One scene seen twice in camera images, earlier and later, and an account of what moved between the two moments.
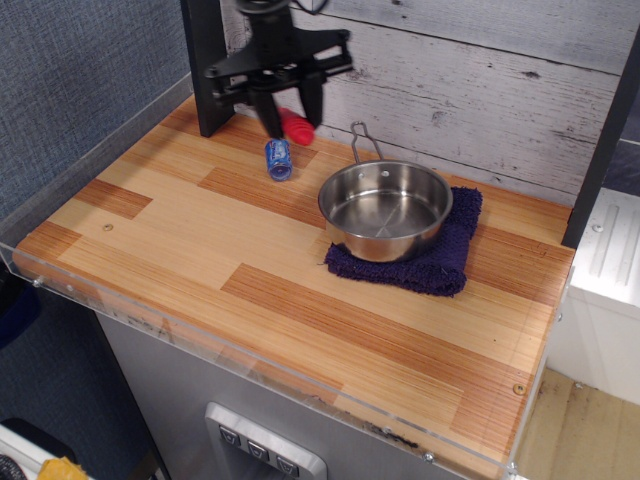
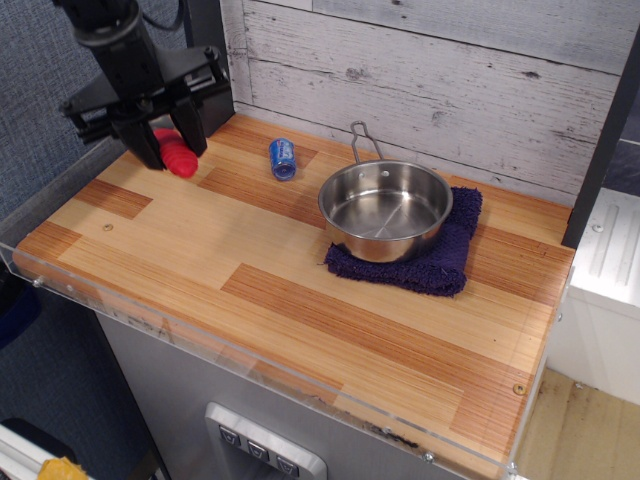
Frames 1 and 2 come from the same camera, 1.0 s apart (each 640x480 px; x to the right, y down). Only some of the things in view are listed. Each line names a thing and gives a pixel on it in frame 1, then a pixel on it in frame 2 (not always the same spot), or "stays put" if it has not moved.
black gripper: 281,54 -> 141,83
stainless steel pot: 382,210 stays put
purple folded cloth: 438,269 stays put
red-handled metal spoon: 297,128 -> 178,159
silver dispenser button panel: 239,446 stays put
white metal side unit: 596,341 stays put
